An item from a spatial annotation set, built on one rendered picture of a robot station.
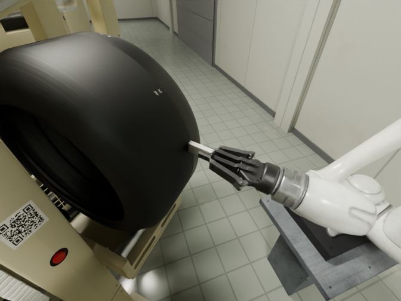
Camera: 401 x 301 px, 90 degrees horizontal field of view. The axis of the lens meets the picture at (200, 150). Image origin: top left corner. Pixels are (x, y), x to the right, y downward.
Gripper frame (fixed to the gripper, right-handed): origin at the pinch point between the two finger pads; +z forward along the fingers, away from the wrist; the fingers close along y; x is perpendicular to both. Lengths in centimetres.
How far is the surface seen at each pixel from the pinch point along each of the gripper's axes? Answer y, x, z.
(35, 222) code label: 31.0, 8.0, 23.7
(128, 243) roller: 18.9, 35.1, 13.2
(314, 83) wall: -212, 49, -50
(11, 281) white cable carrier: 41, 18, 24
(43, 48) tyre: 9.5, -19.5, 33.5
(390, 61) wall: -170, 3, -85
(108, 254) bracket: 25.0, 32.5, 15.4
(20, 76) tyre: 16.5, -16.5, 32.0
